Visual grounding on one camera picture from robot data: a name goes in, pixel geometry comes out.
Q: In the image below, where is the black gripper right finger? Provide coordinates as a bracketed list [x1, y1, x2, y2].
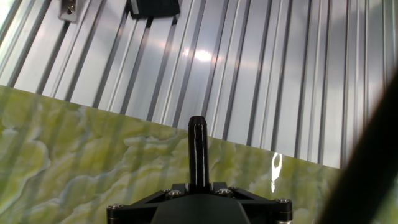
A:
[213, 182, 294, 224]

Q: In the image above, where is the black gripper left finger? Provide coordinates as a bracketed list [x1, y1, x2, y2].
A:
[106, 182, 187, 224]

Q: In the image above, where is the wooden pool cue black handle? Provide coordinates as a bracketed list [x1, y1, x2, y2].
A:
[187, 116, 211, 192]

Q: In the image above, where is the green marble pattern mat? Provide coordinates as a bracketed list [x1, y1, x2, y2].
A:
[0, 84, 398, 224]

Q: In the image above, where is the black computer mouse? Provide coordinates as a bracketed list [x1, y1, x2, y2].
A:
[126, 0, 181, 19]

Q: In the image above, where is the aluminium frame post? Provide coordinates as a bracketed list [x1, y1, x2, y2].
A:
[58, 0, 80, 22]

